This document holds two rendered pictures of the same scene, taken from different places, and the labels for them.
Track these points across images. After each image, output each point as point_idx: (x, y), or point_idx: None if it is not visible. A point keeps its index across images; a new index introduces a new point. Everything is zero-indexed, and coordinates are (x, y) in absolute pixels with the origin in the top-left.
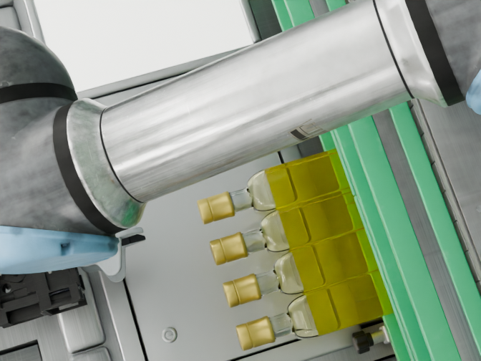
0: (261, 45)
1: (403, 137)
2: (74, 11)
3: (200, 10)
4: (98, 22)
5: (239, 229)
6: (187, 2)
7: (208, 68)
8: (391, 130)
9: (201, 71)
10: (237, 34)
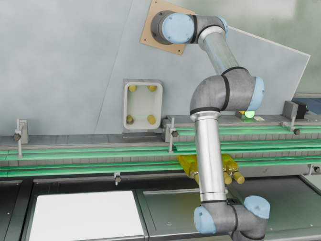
0: (214, 47)
1: (189, 128)
2: (106, 227)
3: (115, 199)
4: (113, 222)
5: (197, 201)
6: (112, 202)
7: (218, 53)
8: (187, 130)
9: (218, 54)
10: (127, 193)
